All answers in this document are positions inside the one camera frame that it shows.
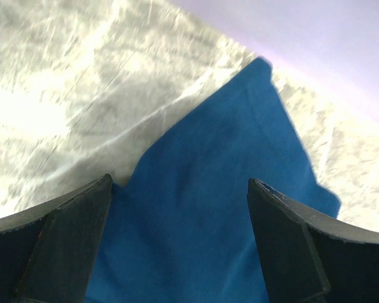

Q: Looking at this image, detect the blue t shirt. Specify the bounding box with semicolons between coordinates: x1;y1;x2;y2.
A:
85;58;340;302

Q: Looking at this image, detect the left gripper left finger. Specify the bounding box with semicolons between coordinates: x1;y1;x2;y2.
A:
0;174;112;303

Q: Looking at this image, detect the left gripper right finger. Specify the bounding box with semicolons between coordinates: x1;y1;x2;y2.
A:
247;179;379;303

